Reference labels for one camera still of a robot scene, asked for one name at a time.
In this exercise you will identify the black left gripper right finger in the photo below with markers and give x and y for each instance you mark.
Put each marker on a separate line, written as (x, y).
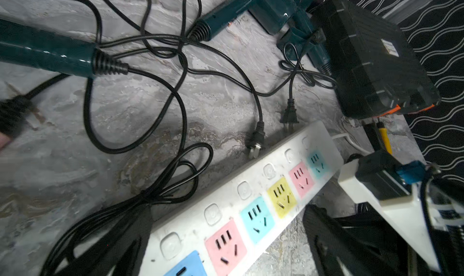
(364, 243)

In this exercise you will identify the pink hair dryer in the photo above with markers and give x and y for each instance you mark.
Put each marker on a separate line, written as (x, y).
(13, 112)

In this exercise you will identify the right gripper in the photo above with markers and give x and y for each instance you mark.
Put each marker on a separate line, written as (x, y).
(418, 201)

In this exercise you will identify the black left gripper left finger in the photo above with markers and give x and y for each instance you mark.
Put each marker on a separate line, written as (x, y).
(121, 250)

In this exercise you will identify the black cable large green dryer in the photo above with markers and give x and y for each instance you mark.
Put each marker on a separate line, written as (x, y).
(94, 199)

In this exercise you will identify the large green orange hair dryer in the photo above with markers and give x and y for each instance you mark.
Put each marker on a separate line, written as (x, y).
(43, 49)

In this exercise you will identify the dark green hair dryer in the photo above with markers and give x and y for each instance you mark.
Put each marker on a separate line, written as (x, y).
(272, 15)
(305, 38)

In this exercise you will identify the yellow handle screwdriver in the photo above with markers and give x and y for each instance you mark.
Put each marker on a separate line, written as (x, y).
(384, 136)

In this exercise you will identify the black handle screwdriver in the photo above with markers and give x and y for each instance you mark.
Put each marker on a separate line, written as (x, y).
(372, 134)

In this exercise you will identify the black plastic tool case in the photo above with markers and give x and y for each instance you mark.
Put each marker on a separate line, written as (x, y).
(376, 69)

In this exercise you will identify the white multicolour power strip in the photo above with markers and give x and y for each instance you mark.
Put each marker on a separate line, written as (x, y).
(224, 231)

